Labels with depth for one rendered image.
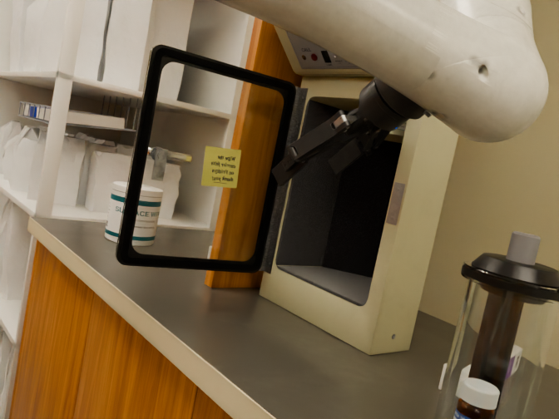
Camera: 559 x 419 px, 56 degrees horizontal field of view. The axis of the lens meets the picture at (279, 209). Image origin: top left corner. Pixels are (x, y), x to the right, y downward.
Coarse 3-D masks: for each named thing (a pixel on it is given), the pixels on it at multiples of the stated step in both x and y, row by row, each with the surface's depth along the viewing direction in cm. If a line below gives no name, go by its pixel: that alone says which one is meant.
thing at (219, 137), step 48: (192, 96) 97; (240, 96) 102; (192, 144) 98; (240, 144) 104; (144, 192) 96; (192, 192) 100; (240, 192) 106; (144, 240) 97; (192, 240) 102; (240, 240) 108
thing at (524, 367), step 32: (480, 288) 54; (544, 288) 50; (480, 320) 53; (512, 320) 52; (544, 320) 52; (480, 352) 53; (512, 352) 52; (544, 352) 53; (448, 384) 56; (480, 384) 53; (512, 384) 52; (448, 416) 55; (480, 416) 53; (512, 416) 52
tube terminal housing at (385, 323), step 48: (336, 96) 101; (432, 144) 88; (288, 192) 110; (432, 192) 91; (384, 240) 89; (432, 240) 94; (288, 288) 107; (384, 288) 88; (336, 336) 96; (384, 336) 91
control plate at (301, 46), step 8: (288, 32) 100; (296, 40) 100; (304, 40) 98; (296, 48) 102; (304, 48) 100; (312, 48) 98; (320, 48) 97; (296, 56) 103; (320, 56) 98; (304, 64) 103; (312, 64) 101; (320, 64) 100; (328, 64) 98; (336, 64) 96; (344, 64) 95; (352, 64) 93
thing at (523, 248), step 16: (512, 240) 55; (528, 240) 54; (480, 256) 56; (496, 256) 56; (512, 256) 55; (528, 256) 54; (496, 272) 53; (512, 272) 52; (528, 272) 52; (544, 272) 52
